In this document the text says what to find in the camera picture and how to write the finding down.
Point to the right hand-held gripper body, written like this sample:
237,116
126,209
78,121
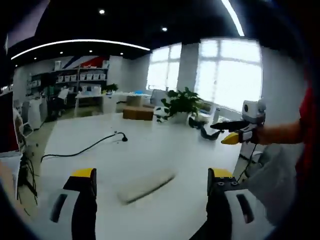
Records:
252,111

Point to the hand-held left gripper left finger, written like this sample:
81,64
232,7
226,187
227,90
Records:
67,215

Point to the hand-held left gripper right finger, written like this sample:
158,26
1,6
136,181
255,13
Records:
222,215

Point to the beige cutlery case base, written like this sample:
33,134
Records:
135,200

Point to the white bottle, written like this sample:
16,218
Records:
216,115

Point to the black headset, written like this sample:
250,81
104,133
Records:
210,137

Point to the potted green plant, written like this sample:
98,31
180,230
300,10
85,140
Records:
183,102

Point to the person's grey clothing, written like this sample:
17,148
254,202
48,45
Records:
277,180

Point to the white laptop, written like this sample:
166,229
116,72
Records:
10,160

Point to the brown cardboard box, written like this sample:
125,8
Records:
137,113

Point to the long ceiling light strip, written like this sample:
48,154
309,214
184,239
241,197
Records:
233,15
82,42

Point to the shelf unit with white bins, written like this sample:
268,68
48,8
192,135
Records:
85,76

